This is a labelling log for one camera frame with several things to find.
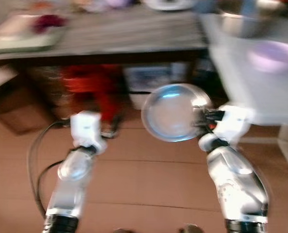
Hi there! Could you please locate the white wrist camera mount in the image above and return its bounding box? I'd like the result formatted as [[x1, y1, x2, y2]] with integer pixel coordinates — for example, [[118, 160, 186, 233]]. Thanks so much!
[[214, 103, 254, 145], [70, 110, 109, 154]]

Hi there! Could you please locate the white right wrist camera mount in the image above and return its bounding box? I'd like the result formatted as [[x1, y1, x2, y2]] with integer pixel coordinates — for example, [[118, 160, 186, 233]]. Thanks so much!
[[214, 103, 254, 145]]

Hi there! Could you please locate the dark wooden table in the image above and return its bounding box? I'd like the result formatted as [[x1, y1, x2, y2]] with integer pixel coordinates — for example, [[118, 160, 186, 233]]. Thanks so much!
[[0, 4, 208, 67]]

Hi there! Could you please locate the brown cardboard box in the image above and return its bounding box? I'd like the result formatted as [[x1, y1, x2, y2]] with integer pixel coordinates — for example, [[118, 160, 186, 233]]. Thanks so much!
[[0, 66, 53, 135]]

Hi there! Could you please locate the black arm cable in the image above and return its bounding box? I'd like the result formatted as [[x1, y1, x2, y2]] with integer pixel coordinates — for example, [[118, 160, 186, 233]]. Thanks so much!
[[27, 118, 73, 219]]

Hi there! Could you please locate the white storage box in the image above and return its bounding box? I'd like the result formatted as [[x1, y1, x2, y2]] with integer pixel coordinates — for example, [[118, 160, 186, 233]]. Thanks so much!
[[123, 63, 191, 110]]

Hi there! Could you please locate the purple bowl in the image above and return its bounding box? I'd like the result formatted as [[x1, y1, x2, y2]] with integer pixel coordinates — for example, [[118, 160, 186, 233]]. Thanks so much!
[[247, 41, 288, 74]]

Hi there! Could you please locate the white dish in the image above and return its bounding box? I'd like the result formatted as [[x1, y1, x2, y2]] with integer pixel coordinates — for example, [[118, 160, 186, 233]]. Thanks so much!
[[143, 0, 198, 12]]

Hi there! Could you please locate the white plastic table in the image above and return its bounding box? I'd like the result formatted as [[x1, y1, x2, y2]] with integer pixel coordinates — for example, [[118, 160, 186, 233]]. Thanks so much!
[[199, 12, 288, 174]]

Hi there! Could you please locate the red bag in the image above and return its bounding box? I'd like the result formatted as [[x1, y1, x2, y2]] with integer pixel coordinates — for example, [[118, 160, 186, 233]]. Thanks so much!
[[61, 65, 124, 123]]

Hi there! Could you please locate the dark red bundle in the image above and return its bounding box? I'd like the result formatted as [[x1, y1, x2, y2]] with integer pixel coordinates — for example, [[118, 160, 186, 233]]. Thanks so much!
[[33, 14, 67, 34]]

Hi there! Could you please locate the steel pot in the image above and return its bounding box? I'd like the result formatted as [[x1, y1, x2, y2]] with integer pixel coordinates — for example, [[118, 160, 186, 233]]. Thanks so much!
[[218, 0, 276, 39]]

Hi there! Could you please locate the round steel plate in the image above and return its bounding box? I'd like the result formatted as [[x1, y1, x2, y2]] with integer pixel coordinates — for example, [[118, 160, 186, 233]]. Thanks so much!
[[141, 83, 213, 143]]

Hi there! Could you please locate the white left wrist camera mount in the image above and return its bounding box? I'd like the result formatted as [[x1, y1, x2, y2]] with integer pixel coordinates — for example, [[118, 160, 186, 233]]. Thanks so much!
[[70, 110, 109, 154]]

